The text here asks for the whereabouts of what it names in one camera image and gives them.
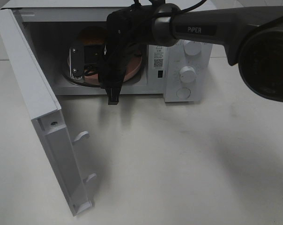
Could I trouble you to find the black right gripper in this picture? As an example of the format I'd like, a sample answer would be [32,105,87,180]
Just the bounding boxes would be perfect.
[84,43,130,105]

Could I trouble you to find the pink round plate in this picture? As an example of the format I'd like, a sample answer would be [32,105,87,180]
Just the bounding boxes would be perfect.
[67,45,143,82]

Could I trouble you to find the white microwave door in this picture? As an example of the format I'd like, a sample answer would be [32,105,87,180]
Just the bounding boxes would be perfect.
[0,9,96,216]

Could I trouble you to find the round white door button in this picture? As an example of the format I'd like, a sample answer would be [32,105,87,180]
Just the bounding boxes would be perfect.
[176,88,191,100]

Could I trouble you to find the white timer knob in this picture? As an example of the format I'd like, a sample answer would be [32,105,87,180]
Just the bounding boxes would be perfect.
[179,66,197,83]

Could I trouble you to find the burger with lettuce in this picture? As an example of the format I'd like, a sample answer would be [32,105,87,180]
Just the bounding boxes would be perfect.
[76,26,107,45]

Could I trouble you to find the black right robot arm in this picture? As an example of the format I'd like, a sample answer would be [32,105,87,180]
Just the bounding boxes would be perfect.
[96,0,283,105]

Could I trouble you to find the glass microwave turntable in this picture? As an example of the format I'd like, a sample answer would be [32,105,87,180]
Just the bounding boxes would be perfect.
[62,70,100,88]

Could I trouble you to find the white warning label sticker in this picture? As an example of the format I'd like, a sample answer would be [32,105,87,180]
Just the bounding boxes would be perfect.
[153,46,165,69]

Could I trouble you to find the white microwave oven body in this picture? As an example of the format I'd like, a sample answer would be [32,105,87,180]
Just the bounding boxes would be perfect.
[0,0,212,102]

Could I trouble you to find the upper white power knob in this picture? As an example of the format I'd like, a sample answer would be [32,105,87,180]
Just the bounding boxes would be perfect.
[183,40,201,56]

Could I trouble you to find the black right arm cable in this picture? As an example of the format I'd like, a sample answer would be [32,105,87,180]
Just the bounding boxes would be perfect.
[84,0,207,78]

